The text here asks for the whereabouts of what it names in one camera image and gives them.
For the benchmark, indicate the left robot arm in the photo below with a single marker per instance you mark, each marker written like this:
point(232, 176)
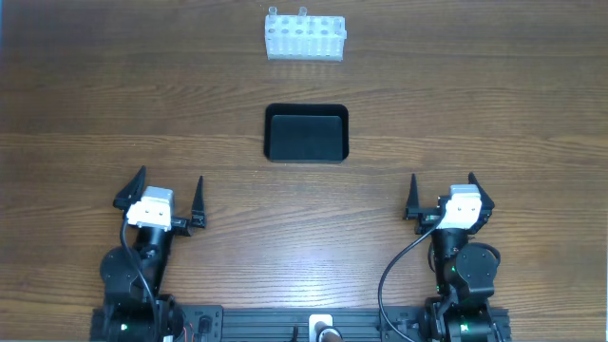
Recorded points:
point(119, 275)

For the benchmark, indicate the white test tube rack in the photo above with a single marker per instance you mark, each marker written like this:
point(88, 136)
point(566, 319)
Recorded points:
point(304, 47)

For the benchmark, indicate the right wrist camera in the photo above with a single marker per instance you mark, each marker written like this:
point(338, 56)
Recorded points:
point(461, 206)

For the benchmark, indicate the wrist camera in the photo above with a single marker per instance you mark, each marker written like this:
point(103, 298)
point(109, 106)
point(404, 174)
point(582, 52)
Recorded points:
point(152, 209)
point(461, 206)

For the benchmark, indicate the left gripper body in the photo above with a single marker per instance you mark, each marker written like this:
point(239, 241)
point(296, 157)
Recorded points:
point(183, 226)

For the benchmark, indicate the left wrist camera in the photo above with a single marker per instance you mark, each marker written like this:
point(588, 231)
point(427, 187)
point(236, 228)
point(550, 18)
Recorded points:
point(152, 209)

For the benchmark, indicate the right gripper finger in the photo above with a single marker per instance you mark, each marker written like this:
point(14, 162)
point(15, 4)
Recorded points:
point(413, 197)
point(485, 202)

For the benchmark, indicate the mounting rail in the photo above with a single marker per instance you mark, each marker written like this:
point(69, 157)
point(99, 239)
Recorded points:
point(266, 325)

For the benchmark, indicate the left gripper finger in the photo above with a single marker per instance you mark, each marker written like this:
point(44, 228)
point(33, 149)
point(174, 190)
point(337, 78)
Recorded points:
point(130, 195)
point(199, 209)

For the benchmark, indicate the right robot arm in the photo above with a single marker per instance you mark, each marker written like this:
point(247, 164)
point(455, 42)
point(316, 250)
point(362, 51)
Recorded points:
point(475, 271)

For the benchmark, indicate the black tray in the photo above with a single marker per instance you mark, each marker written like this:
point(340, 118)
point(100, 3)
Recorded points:
point(306, 135)

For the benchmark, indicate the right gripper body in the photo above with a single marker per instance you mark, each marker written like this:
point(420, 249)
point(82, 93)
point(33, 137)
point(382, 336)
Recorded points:
point(425, 218)

